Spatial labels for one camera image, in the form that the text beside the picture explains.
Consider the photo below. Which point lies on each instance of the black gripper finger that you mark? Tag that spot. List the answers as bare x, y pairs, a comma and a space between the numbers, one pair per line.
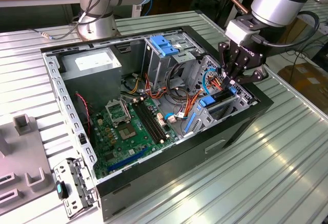
234, 61
256, 78

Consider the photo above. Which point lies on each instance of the hard disk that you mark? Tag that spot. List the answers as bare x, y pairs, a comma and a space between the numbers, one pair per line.
207, 101

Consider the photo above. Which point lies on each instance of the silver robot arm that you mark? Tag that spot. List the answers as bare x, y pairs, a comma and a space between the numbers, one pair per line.
282, 1

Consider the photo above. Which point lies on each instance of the grey metal disk bay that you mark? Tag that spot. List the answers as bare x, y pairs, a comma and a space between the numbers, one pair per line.
205, 117

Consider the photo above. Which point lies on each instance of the flat cardboard box white label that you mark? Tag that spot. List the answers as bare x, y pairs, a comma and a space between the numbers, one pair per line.
307, 85

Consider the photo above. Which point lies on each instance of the blue plastic bay latch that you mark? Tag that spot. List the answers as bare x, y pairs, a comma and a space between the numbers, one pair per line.
161, 43

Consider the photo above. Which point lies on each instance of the grey optical drive cage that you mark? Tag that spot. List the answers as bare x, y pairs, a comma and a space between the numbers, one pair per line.
159, 67

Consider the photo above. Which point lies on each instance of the slatted metal table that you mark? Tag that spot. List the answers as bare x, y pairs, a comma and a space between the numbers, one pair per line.
320, 16

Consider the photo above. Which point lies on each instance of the black RAM slot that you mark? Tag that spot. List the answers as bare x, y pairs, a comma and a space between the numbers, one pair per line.
154, 118
148, 122

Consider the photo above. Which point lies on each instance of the black PC case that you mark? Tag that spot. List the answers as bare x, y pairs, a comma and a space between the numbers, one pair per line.
179, 167

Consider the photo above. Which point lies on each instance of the CPU socket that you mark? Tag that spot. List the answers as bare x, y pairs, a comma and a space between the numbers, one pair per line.
126, 131

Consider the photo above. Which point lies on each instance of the green motherboard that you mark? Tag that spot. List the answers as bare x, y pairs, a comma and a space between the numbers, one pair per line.
133, 144

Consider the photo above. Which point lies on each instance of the grey power supply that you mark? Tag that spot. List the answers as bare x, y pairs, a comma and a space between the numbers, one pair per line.
92, 85

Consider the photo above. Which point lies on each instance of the blue expansion slot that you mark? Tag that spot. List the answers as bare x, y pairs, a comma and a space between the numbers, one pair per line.
128, 160

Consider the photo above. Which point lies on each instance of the black latch blue button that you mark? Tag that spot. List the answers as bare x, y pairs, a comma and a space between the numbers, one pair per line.
60, 189

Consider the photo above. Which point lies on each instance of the grey parts rack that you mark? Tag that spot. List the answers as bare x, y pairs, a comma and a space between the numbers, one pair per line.
25, 152

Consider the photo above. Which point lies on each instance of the white grey camera box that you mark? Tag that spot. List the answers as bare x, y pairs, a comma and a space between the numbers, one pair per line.
237, 33

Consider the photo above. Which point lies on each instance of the metal slot cover bracket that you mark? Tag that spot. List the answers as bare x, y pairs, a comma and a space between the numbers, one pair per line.
68, 166

